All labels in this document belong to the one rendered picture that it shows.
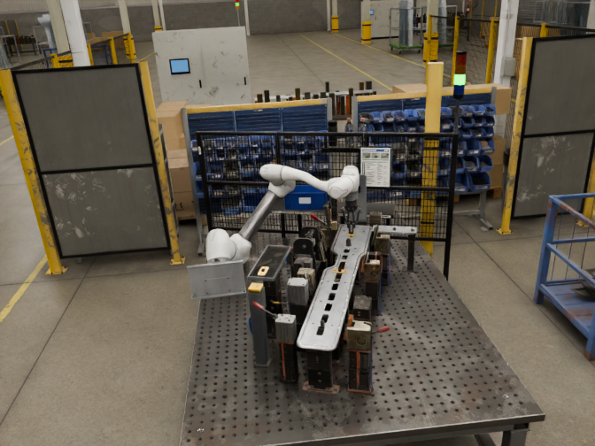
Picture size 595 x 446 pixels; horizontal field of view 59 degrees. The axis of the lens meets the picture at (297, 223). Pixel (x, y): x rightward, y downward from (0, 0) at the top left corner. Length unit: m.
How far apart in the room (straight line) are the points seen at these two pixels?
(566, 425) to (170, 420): 2.44
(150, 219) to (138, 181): 0.40
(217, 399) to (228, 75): 7.72
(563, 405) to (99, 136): 4.28
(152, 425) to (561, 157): 4.62
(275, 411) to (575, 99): 4.43
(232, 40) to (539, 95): 5.69
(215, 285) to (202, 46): 6.84
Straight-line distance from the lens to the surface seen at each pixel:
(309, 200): 3.74
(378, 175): 3.80
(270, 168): 3.46
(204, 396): 2.69
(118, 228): 5.49
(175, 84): 9.87
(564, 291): 4.74
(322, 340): 2.45
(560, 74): 5.77
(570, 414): 3.81
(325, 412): 2.53
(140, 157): 5.17
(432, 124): 3.72
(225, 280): 3.37
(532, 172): 5.92
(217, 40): 9.72
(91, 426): 3.81
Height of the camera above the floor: 2.45
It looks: 23 degrees down
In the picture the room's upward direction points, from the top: 3 degrees counter-clockwise
